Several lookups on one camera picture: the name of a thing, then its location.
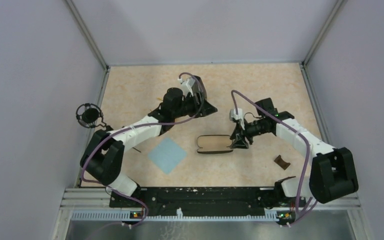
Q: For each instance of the black metronome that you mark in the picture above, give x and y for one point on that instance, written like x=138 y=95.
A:
x=198 y=88

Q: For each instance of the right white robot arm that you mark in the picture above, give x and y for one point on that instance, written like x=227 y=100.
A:
x=332 y=170

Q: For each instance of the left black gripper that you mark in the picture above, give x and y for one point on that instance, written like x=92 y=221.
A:
x=203 y=109

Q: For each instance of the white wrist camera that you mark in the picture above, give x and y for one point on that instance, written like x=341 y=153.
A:
x=187 y=86
x=236 y=115

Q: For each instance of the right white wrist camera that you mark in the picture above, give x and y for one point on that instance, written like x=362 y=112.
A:
x=236 y=115

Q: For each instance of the black glasses case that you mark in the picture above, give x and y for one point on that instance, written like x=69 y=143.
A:
x=214 y=144

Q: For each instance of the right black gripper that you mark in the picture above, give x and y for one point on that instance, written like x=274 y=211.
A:
x=239 y=143

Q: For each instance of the blue cleaning cloth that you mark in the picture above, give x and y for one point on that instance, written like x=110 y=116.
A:
x=167 y=155

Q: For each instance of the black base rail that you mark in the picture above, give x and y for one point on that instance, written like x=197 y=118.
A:
x=205 y=201

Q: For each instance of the black microphone on tripod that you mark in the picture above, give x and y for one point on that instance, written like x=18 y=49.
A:
x=90 y=116

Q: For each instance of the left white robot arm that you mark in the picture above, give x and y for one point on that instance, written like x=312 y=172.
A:
x=104 y=154

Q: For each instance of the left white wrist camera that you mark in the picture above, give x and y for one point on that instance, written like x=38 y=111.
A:
x=187 y=86

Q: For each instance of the small brown holder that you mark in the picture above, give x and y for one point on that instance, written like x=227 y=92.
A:
x=281 y=162

